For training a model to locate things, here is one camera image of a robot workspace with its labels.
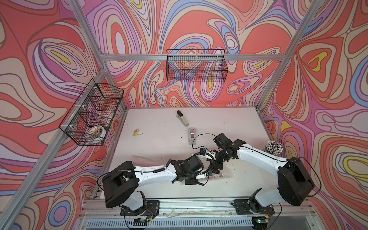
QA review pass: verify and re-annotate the clear bubble wrap sheet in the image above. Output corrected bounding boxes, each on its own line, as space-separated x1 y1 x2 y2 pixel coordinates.
133 157 169 167

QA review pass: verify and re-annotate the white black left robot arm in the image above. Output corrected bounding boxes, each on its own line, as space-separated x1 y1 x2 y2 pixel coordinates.
100 152 223 211

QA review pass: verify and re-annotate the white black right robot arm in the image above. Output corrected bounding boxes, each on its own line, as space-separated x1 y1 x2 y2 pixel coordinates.
213 133 315 214

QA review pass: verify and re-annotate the cup of pens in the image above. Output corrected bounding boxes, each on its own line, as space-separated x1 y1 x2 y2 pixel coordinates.
264 140 284 156

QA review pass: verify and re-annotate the yellow binder clip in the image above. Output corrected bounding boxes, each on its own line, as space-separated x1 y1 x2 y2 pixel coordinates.
133 128 143 137

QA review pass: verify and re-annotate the patterned bowl in basket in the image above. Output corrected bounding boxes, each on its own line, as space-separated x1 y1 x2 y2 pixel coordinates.
85 126 107 143

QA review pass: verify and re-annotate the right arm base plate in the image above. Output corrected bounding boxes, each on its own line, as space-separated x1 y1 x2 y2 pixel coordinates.
231 199 275 216

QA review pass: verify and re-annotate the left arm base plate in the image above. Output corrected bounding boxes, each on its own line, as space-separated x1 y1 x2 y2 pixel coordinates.
120 200 160 217

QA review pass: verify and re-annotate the black wire basket back wall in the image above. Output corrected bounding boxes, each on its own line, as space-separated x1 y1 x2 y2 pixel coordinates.
166 48 229 82

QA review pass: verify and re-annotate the black wire basket wall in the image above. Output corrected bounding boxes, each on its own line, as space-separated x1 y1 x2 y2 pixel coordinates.
166 48 229 82
59 80 124 146

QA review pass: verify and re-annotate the black wire basket left wall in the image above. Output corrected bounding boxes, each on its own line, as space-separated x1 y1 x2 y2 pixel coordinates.
59 80 124 146

